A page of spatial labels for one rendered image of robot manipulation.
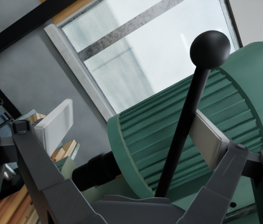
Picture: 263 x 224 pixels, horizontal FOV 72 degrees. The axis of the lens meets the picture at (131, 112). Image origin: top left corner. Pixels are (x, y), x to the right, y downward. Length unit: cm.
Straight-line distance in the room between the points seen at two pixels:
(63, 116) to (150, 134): 15
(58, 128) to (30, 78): 171
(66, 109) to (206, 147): 13
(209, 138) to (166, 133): 13
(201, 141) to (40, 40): 168
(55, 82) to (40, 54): 26
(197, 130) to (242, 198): 25
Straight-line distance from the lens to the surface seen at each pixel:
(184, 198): 37
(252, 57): 34
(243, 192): 41
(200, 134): 18
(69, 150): 68
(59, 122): 17
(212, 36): 18
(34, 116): 66
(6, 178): 48
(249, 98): 30
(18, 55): 188
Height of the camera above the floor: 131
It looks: 9 degrees down
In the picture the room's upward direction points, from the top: 62 degrees clockwise
